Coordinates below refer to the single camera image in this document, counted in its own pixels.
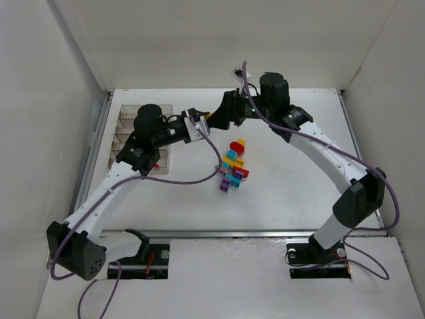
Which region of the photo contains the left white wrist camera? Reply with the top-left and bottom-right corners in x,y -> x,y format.
182,109 -> 211,136

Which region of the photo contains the clear bin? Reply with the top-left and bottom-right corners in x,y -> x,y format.
108,148 -> 170,175
118,104 -> 174,120
114,117 -> 171,134
111,132 -> 173,150

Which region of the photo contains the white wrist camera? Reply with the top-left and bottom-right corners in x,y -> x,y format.
182,109 -> 211,136
231,67 -> 250,83

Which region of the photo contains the purple tan lego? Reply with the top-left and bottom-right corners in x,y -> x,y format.
215,165 -> 229,175

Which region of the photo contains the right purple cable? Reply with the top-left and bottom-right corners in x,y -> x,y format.
241,60 -> 401,280

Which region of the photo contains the aluminium rail front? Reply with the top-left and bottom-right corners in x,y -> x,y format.
66,229 -> 389,239

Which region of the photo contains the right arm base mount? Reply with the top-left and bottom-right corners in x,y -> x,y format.
284,243 -> 351,279

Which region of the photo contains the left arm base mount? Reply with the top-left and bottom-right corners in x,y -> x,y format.
118,229 -> 170,280

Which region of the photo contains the yellow lego far end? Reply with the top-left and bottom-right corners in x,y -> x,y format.
237,139 -> 246,147

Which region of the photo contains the red rounded lego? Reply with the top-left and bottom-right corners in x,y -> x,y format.
229,141 -> 245,156

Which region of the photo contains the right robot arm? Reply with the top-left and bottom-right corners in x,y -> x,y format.
207,68 -> 385,266

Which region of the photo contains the cyan lego lower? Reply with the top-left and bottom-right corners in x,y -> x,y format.
225,174 -> 242,187

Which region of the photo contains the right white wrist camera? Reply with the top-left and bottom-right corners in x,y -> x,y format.
231,67 -> 250,83

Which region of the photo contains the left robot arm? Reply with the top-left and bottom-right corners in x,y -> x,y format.
46,104 -> 210,280

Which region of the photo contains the small yellow lego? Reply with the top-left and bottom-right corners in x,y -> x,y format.
234,158 -> 244,168

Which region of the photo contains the yellow lego plate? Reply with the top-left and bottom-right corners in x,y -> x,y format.
221,157 -> 234,169

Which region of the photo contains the purple lego block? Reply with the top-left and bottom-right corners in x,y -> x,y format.
219,177 -> 231,193

